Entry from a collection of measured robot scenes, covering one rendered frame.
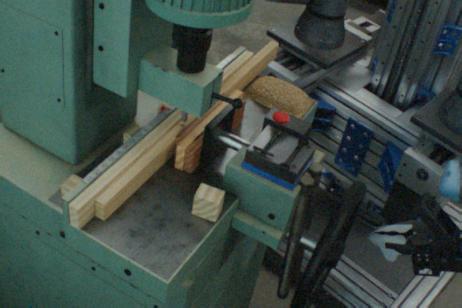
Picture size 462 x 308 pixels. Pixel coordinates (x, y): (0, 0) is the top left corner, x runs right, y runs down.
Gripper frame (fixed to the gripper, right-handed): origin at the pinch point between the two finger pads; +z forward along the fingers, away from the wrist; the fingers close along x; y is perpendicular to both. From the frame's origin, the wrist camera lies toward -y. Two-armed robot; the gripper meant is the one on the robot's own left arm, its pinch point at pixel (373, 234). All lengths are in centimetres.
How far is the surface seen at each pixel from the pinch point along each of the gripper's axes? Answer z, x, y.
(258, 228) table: 11.8, -19.5, -16.1
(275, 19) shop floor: 133, 209, 14
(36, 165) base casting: 56, -27, -33
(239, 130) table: 22.8, -1.3, -26.0
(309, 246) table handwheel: 6.9, -13.1, -7.0
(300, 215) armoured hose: 6.0, -14.3, -15.3
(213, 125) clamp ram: 18.0, -14.1, -34.1
